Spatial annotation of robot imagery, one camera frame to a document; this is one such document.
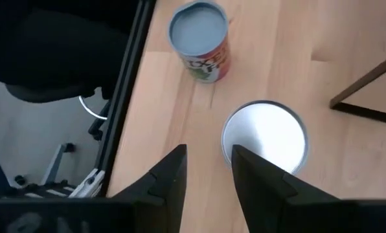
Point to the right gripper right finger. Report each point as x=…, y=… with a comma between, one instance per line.
x=309, y=217

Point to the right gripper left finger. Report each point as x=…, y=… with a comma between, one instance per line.
x=83, y=217

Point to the black office chair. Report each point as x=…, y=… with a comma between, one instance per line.
x=50, y=48

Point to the mixed fruit label can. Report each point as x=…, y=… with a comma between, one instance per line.
x=197, y=29

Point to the silver metal bracket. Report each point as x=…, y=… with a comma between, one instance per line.
x=89, y=186

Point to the black aluminium rig frame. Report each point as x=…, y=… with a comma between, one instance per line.
x=125, y=97

